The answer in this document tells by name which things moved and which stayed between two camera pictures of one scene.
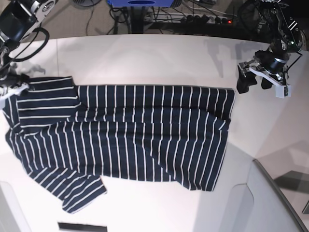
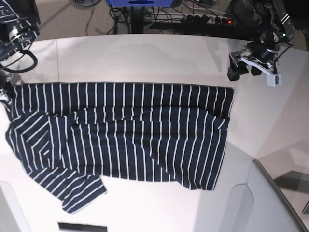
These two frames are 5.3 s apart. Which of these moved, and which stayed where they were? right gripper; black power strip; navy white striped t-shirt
Moved: right gripper
Stayed: black power strip; navy white striped t-shirt
